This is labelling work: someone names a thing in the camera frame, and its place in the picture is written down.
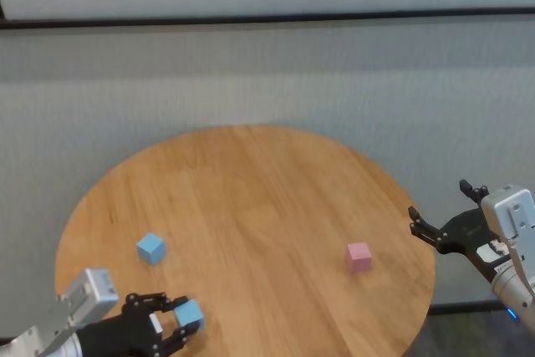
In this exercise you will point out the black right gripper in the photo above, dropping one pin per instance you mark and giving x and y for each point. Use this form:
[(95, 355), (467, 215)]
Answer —
[(468, 231)]

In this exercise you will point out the blue building block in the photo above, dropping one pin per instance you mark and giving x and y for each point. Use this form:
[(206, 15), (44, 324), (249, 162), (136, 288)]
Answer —
[(189, 314), (149, 248)]

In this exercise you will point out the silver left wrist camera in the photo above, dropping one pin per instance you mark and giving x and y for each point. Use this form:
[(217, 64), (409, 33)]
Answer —
[(90, 294)]

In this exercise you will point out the pink building block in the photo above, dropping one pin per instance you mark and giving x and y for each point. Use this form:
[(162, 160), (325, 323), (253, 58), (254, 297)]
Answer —
[(358, 257)]

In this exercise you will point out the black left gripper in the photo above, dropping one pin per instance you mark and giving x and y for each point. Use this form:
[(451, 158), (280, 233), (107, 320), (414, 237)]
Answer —
[(117, 336)]

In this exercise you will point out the black wall rail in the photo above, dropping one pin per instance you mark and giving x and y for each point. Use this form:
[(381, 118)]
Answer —
[(267, 18)]

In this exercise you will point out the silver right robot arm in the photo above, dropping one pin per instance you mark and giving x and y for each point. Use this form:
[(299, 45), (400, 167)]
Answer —
[(512, 286)]

